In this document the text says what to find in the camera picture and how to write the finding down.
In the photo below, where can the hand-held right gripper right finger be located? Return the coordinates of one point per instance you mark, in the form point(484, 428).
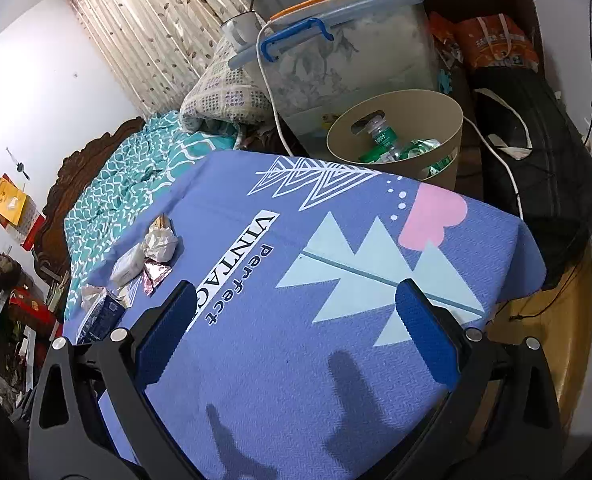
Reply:
point(425, 340)

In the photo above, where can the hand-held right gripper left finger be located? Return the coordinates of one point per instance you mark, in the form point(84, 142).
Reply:
point(163, 330)

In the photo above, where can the pink foil wrapper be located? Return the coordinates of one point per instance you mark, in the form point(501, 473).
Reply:
point(156, 272)

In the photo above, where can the small blue box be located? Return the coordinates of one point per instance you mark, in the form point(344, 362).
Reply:
point(103, 315)

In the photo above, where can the white tissue packet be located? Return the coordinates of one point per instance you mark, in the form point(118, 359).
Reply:
point(126, 265)

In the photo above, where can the small white tissue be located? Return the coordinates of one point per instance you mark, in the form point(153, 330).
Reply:
point(91, 294)

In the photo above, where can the beige round waste bin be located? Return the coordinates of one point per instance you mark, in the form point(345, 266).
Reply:
point(405, 110)

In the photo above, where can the red gift box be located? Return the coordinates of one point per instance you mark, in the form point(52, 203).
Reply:
point(33, 312)

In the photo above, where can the teal patterned bed sheet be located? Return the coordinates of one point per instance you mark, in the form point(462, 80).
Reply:
point(126, 180)

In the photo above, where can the carved wooden headboard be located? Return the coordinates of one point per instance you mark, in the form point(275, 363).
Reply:
point(76, 160)

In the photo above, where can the green crumpled packet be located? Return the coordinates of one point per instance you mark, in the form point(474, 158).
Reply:
point(425, 147)

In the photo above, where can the yellow paper bag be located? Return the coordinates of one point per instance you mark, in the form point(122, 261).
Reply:
point(8, 200)

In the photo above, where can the clear bottle with green label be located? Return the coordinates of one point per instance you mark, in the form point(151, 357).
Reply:
point(383, 137)

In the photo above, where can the hanging keys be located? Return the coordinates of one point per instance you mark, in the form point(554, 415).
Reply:
point(20, 167)

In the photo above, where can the large black bag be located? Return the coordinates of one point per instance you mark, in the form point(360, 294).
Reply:
point(550, 160)

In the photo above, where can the patterned grey pillow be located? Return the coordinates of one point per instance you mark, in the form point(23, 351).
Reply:
point(226, 95)

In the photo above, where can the large clear blue-lidded storage box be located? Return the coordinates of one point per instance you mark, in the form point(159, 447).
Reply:
point(365, 55)

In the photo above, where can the leaf patterned curtain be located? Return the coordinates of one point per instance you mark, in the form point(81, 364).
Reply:
point(151, 25)

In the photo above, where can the orange red snack bag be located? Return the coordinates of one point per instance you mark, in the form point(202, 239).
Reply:
point(440, 35)

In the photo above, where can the orange shopping bag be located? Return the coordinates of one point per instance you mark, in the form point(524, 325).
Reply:
point(495, 40)

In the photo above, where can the white mug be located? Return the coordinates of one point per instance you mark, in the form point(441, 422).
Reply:
point(241, 27)

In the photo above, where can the orange rimmed white lid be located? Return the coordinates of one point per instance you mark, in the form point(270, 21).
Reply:
point(326, 5)

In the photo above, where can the red wall calendar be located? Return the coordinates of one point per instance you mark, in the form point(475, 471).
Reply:
point(31, 230)

